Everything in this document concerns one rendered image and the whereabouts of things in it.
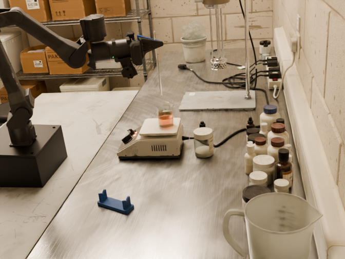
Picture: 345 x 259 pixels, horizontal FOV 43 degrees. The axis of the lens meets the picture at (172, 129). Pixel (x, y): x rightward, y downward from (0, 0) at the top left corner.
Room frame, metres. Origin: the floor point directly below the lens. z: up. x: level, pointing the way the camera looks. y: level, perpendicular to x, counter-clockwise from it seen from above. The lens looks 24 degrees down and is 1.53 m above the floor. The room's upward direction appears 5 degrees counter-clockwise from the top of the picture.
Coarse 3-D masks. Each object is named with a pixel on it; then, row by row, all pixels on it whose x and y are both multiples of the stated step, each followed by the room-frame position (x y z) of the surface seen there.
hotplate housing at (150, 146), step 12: (180, 132) 1.24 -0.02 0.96; (132, 144) 1.21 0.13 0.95; (144, 144) 1.20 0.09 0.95; (156, 144) 1.20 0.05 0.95; (168, 144) 1.19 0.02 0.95; (180, 144) 1.22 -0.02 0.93; (120, 156) 1.22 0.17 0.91; (132, 156) 1.22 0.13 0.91; (144, 156) 1.21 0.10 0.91; (156, 156) 1.20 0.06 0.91; (168, 156) 1.19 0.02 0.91
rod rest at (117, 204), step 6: (102, 192) 0.99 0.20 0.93; (102, 198) 0.98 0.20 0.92; (108, 198) 0.98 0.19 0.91; (126, 198) 0.94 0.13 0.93; (102, 204) 0.96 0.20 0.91; (108, 204) 0.96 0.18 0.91; (114, 204) 0.95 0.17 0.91; (120, 204) 0.95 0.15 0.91; (126, 204) 0.93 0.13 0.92; (132, 204) 0.95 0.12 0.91; (114, 210) 0.94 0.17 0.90; (120, 210) 0.93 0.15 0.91; (126, 210) 0.92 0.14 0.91
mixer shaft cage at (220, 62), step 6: (210, 12) 1.64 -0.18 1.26; (216, 12) 1.64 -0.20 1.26; (210, 18) 1.64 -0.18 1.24; (216, 18) 1.65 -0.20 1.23; (210, 24) 1.64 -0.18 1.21; (216, 24) 1.65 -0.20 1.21; (222, 24) 1.63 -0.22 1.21; (210, 30) 1.64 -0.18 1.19; (216, 30) 1.65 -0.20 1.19; (222, 30) 1.63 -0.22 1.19; (210, 36) 1.64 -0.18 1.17; (222, 36) 1.63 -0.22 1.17; (222, 42) 1.63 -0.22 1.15; (222, 48) 1.63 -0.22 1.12; (222, 54) 1.63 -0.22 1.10; (210, 60) 1.65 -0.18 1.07; (216, 60) 1.64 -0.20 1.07; (222, 60) 1.63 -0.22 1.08; (216, 66) 1.63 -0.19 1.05; (222, 66) 1.62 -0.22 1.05
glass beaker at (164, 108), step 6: (162, 102) 1.28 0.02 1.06; (168, 102) 1.27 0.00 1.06; (162, 108) 1.22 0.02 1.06; (168, 108) 1.23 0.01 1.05; (162, 114) 1.23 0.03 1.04; (168, 114) 1.23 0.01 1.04; (162, 120) 1.23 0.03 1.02; (168, 120) 1.23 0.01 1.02; (162, 126) 1.23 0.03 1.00; (168, 126) 1.23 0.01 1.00
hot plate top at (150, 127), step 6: (150, 120) 1.31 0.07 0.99; (156, 120) 1.30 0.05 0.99; (174, 120) 1.29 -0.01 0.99; (180, 120) 1.29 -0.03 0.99; (144, 126) 1.26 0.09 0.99; (150, 126) 1.26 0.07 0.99; (156, 126) 1.25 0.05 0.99; (174, 126) 1.24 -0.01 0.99; (144, 132) 1.22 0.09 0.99; (150, 132) 1.21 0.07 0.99; (156, 132) 1.21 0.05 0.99; (162, 132) 1.20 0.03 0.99; (168, 132) 1.20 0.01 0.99; (174, 132) 1.20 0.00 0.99
